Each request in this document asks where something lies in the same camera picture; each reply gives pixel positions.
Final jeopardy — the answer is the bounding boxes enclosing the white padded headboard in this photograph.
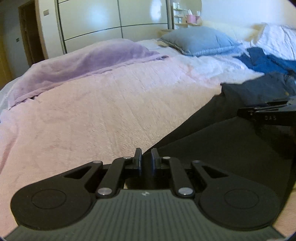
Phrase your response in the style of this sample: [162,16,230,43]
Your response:
[202,20,259,42]

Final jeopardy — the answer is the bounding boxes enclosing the pink cup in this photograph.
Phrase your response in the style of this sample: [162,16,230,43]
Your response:
[186,14,200,25]

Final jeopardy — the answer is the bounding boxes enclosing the grey square cushion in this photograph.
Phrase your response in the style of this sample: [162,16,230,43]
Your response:
[160,26,241,57]

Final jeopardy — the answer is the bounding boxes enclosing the black shorts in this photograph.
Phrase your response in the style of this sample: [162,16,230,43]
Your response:
[142,90,296,209]

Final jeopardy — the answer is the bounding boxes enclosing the patterned white bedspread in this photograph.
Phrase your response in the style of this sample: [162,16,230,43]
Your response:
[1,48,295,235]

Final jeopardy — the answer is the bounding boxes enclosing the cream sliding wardrobe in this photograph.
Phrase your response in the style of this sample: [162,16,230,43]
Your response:
[38,0,174,55]

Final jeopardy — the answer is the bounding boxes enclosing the navy blue trousers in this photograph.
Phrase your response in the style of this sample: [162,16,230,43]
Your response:
[220,72,295,106]

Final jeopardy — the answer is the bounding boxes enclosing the wooden door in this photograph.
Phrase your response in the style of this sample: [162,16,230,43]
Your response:
[18,0,48,66]

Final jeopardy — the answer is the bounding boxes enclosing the lilac fleece blanket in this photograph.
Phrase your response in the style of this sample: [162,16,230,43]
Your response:
[6,39,166,108]

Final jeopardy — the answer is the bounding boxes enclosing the blue denim jeans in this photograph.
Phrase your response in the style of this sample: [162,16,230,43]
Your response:
[235,47,295,78]

